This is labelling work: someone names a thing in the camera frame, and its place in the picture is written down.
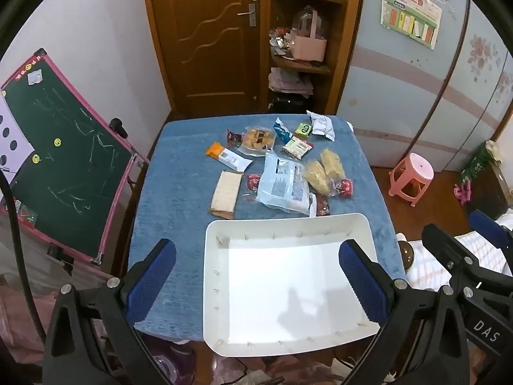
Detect beige wafer packet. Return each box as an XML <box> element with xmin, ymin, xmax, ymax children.
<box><xmin>210</xmin><ymin>171</ymin><xmax>243</xmax><ymax>220</ymax></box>

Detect white dotted paper sheet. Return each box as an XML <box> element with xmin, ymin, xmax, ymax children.
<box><xmin>0</xmin><ymin>96</ymin><xmax>34</xmax><ymax>177</ymax></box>

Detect brown round bed knob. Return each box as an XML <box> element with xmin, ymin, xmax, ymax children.
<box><xmin>398</xmin><ymin>241</ymin><xmax>415</xmax><ymax>271</ymax></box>

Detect yellow cracker packet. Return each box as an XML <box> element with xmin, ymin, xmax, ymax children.
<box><xmin>320</xmin><ymin>149</ymin><xmax>346</xmax><ymax>182</ymax></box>
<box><xmin>303</xmin><ymin>160</ymin><xmax>331</xmax><ymax>196</ymax></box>

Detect brown wooden door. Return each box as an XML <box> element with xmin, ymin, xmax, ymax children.
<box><xmin>145</xmin><ymin>0</ymin><xmax>262</xmax><ymax>120</ymax></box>

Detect red bordered nut packet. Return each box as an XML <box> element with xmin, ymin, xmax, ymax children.
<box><xmin>282</xmin><ymin>136</ymin><xmax>313</xmax><ymax>161</ymax></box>

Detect white plastic tray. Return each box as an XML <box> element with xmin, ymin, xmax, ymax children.
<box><xmin>203</xmin><ymin>213</ymin><xmax>379</xmax><ymax>357</ymax></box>

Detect pink plastic stool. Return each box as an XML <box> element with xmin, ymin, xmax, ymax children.
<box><xmin>388</xmin><ymin>152</ymin><xmax>435</xmax><ymax>207</ymax></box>

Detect black cable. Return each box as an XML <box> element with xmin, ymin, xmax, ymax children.
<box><xmin>0</xmin><ymin>169</ymin><xmax>47</xmax><ymax>345</ymax></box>

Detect blue white candy wrapper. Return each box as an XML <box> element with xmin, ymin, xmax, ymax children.
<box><xmin>273</xmin><ymin>117</ymin><xmax>293</xmax><ymax>144</ymax></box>

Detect red snack packet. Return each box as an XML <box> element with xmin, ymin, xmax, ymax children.
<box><xmin>331</xmin><ymin>178</ymin><xmax>354</xmax><ymax>198</ymax></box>

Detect folded pink cloths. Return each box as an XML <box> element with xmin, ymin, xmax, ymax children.
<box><xmin>269</xmin><ymin>67</ymin><xmax>313</xmax><ymax>97</ymax></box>

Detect white checked bedding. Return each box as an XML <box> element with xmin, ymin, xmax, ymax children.
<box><xmin>405</xmin><ymin>210</ymin><xmax>512</xmax><ymax>296</ymax></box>

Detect white red snack bag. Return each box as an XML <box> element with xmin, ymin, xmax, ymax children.
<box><xmin>307</xmin><ymin>110</ymin><xmax>336</xmax><ymax>142</ymax></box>

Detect large light blue snack bag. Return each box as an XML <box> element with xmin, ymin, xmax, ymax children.
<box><xmin>256</xmin><ymin>152</ymin><xmax>310</xmax><ymax>216</ymax></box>

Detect wooden corner shelf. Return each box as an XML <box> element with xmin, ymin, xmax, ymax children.
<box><xmin>259</xmin><ymin>0</ymin><xmax>364</xmax><ymax>115</ymax></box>

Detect dark red date packet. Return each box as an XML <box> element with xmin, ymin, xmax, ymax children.
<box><xmin>226</xmin><ymin>130</ymin><xmax>243</xmax><ymax>147</ymax></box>

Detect orange white snack packet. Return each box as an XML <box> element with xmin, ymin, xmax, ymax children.
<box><xmin>205</xmin><ymin>142</ymin><xmax>252</xmax><ymax>173</ymax></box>

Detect small red candy packet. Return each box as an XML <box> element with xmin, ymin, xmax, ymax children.
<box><xmin>246</xmin><ymin>174</ymin><xmax>261</xmax><ymax>192</ymax></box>

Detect green small snack packet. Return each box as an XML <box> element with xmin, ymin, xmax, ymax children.
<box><xmin>295</xmin><ymin>123</ymin><xmax>312</xmax><ymax>138</ymax></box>

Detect wall calendar poster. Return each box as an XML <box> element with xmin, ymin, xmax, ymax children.
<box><xmin>380</xmin><ymin>0</ymin><xmax>442</xmax><ymax>50</ymax></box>

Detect green chalkboard pink frame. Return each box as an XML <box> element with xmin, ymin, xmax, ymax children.
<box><xmin>2</xmin><ymin>49</ymin><xmax>139</xmax><ymax>265</ymax></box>

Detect clear pastry tray packet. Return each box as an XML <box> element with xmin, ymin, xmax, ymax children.
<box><xmin>237</xmin><ymin>126</ymin><xmax>276</xmax><ymax>157</ymax></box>

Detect blue table cloth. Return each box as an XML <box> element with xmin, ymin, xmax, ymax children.
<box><xmin>128</xmin><ymin>114</ymin><xmax>407</xmax><ymax>343</ymax></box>

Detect pink basket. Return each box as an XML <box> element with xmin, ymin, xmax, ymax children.
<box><xmin>290</xmin><ymin>6</ymin><xmax>328</xmax><ymax>63</ymax></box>

